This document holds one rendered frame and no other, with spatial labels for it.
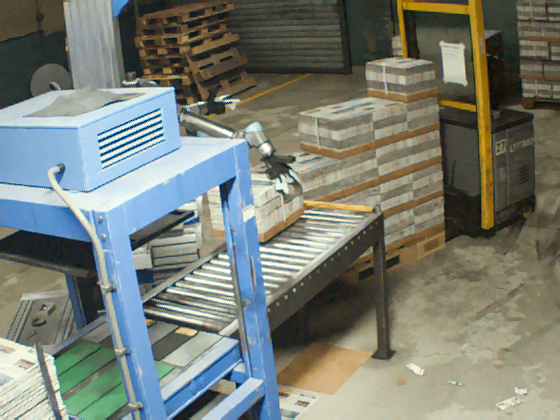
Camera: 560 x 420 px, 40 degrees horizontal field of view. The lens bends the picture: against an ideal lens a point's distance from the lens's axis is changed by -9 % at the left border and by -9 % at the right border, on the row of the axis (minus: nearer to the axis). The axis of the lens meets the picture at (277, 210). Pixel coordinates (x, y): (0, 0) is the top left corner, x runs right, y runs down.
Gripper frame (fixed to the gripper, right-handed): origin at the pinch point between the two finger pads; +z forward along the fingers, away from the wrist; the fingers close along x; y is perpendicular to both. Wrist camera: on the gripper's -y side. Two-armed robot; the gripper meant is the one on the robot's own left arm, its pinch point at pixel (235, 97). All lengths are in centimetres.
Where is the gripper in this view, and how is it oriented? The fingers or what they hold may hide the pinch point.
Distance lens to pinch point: 493.3
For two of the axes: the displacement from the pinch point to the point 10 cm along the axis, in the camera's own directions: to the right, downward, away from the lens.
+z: 8.6, -2.5, 4.5
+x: 5.1, 3.6, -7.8
